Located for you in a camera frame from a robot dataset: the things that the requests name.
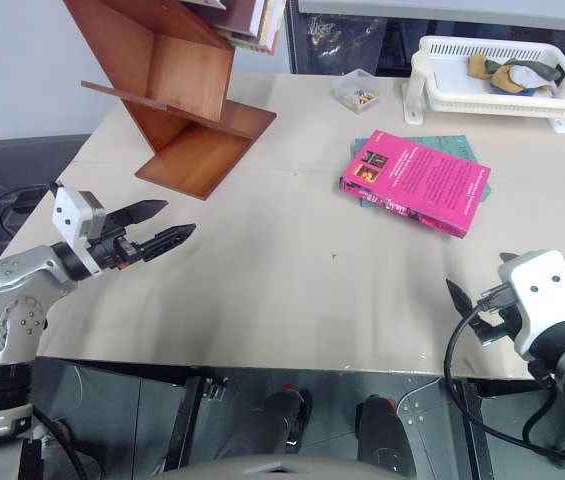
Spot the pink paperback book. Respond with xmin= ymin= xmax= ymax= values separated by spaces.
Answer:
xmin=338 ymin=129 xmax=493 ymax=239

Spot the dark glass panel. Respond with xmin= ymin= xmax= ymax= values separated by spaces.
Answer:
xmin=284 ymin=0 xmax=416 ymax=80

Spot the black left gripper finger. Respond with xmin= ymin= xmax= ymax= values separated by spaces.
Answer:
xmin=121 ymin=199 xmax=170 ymax=229
xmin=138 ymin=222 xmax=198 ymax=263

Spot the grey metal table bracket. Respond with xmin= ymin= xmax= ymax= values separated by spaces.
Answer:
xmin=395 ymin=383 xmax=449 ymax=427

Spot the teal book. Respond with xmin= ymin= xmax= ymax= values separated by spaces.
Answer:
xmin=352 ymin=133 xmax=493 ymax=209

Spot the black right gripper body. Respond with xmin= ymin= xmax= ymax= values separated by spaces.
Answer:
xmin=471 ymin=282 xmax=523 ymax=348

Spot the clear plastic parts box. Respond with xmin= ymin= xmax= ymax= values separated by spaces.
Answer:
xmin=332 ymin=68 xmax=383 ymax=116

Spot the black table leg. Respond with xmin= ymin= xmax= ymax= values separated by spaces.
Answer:
xmin=453 ymin=378 xmax=496 ymax=480
xmin=163 ymin=373 xmax=204 ymax=472

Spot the dark green cloth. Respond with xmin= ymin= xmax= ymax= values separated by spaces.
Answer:
xmin=499 ymin=58 xmax=564 ymax=85

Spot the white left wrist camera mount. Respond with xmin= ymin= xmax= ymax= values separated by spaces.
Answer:
xmin=51 ymin=185 xmax=109 ymax=276

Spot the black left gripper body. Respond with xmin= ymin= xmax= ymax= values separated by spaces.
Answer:
xmin=88 ymin=209 xmax=146 ymax=274

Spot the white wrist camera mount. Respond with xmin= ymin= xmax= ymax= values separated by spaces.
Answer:
xmin=51 ymin=185 xmax=109 ymax=276
xmin=497 ymin=249 xmax=565 ymax=359

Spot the white cloth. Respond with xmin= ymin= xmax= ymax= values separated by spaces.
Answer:
xmin=508 ymin=66 xmax=544 ymax=92

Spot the dark rounded robot foot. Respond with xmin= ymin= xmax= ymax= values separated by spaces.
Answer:
xmin=354 ymin=394 xmax=417 ymax=477
xmin=255 ymin=386 xmax=314 ymax=454

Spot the brown wooden zigzag bookshelf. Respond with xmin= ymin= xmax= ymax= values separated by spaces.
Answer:
xmin=63 ymin=0 xmax=278 ymax=202

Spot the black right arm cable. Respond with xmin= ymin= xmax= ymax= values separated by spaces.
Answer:
xmin=442 ymin=293 xmax=565 ymax=472

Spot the white plastic slotted basket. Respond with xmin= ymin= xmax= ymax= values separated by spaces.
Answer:
xmin=409 ymin=34 xmax=565 ymax=121

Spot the tan cloth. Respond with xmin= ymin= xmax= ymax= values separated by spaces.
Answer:
xmin=466 ymin=53 xmax=529 ymax=97

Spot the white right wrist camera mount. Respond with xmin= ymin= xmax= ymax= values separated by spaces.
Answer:
xmin=497 ymin=249 xmax=565 ymax=359

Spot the blue cloth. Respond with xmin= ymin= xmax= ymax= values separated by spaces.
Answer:
xmin=520 ymin=83 xmax=557 ymax=99

